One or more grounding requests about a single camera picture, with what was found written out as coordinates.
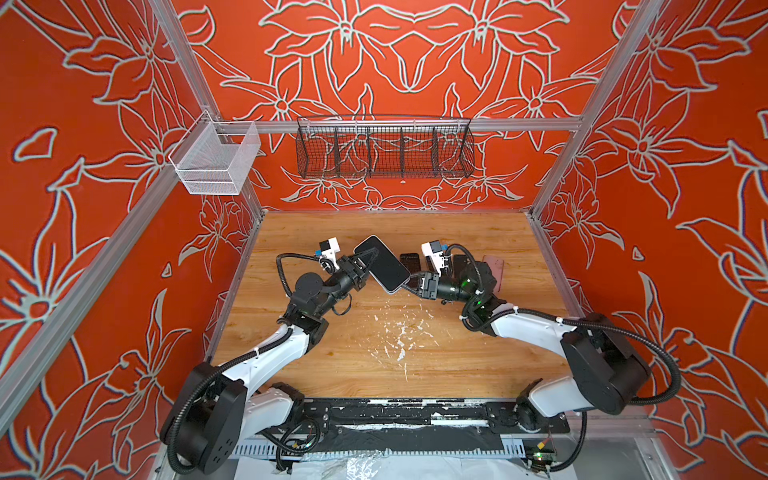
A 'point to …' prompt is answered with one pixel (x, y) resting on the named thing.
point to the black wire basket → (384, 147)
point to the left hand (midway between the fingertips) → (379, 252)
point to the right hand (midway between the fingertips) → (394, 287)
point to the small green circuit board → (544, 456)
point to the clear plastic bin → (216, 156)
